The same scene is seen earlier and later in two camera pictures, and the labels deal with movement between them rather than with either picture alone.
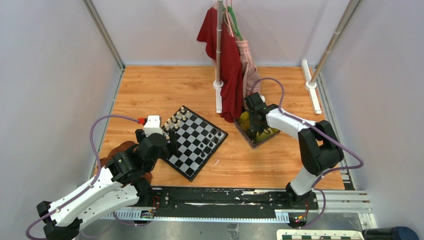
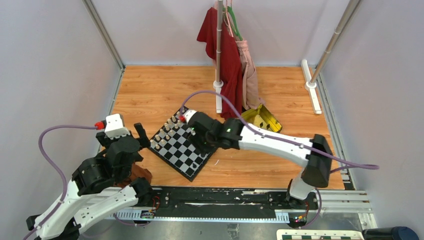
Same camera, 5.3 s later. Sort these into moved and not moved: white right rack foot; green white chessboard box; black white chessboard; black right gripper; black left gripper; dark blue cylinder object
Moved: black left gripper; black right gripper
Not moved: dark blue cylinder object; green white chessboard box; white right rack foot; black white chessboard
